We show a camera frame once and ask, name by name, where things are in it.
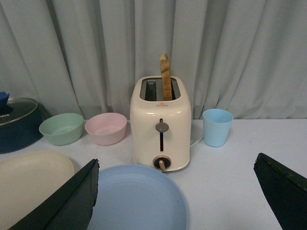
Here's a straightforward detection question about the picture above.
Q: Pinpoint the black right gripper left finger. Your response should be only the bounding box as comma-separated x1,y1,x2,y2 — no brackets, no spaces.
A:
10,159,99,230

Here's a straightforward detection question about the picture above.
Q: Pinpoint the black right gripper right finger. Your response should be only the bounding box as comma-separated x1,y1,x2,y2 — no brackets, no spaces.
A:
254,153,307,230

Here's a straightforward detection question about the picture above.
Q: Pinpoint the light blue plate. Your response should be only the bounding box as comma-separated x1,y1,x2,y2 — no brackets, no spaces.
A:
88,165,188,230

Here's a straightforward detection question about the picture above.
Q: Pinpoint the cream plate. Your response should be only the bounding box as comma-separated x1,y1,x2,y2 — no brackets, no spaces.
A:
0,151,75,230

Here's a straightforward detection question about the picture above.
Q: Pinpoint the green bowl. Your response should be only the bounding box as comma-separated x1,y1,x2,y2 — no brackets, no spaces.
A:
39,113,83,146

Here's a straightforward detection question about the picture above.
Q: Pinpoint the pink bowl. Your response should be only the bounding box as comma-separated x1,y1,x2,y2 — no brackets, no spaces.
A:
85,113,127,146

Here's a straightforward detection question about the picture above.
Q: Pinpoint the dark blue pot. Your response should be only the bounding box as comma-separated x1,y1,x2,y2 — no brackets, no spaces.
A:
0,104,50,154

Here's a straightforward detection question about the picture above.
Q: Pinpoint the light blue cup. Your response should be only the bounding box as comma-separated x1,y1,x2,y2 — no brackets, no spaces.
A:
202,109,233,147

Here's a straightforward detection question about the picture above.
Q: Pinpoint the glass pot lid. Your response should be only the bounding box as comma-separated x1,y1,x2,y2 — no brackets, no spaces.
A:
0,92,38,126

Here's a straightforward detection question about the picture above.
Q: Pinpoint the cream toaster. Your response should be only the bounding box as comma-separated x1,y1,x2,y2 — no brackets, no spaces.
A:
130,76,191,172

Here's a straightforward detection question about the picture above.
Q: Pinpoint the grey curtain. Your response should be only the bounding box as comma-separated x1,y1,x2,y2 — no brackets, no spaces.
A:
0,0,307,119

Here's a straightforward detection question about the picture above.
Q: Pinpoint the toast slice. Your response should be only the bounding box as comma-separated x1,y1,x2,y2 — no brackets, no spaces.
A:
159,54,172,101

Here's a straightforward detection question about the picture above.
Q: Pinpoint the white toaster cable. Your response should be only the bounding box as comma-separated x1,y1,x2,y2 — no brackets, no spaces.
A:
189,134,204,147

